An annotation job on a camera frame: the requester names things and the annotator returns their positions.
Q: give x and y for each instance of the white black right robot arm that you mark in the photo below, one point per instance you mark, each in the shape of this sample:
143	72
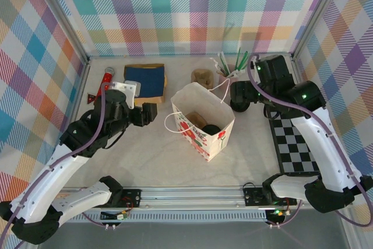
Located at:
320	144

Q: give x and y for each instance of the aluminium mounting rail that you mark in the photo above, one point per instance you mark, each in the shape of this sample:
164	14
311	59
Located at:
189	198

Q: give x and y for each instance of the aluminium frame post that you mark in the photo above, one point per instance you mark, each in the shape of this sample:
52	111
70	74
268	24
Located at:
67	18
317	13

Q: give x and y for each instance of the black silver chessboard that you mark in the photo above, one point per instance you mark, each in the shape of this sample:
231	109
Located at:
291	150

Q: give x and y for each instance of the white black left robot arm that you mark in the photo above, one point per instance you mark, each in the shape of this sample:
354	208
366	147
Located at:
43	185

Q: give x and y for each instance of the yellow power connector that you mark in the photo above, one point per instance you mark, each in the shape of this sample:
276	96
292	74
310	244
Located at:
123	215
278	213

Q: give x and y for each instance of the white wrapped straw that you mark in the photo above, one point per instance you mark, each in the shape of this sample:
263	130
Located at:
223	59
237	73
215	63

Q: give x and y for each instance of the dark red triangle piece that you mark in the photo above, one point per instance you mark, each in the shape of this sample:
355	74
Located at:
91	99

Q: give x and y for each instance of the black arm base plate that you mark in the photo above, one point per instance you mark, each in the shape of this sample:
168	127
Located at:
131	198
252	196

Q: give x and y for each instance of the white flower print paper bag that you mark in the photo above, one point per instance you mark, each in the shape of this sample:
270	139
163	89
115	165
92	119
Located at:
215	147

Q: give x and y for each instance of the red glitter toy microphone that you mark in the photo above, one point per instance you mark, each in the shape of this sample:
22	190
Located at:
107	75

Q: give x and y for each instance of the aluminium frame cross rail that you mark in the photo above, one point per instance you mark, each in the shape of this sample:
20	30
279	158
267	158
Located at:
116	56

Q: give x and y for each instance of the brown pulp cup carrier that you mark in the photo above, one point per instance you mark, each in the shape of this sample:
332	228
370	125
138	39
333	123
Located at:
195	117

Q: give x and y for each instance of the blue napkin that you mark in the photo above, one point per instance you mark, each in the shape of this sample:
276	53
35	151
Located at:
151	80

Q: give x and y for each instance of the black plastic cup lid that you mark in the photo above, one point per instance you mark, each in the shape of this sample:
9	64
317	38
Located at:
211	130

